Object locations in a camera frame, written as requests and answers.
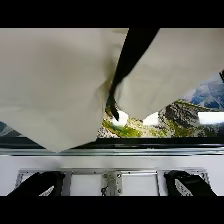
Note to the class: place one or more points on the cream pants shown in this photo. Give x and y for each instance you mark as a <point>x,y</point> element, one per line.
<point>50,83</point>

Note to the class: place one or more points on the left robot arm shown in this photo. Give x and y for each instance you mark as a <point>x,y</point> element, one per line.
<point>40,185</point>

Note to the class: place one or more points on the silver frame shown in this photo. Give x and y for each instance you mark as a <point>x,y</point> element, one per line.
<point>133,152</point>

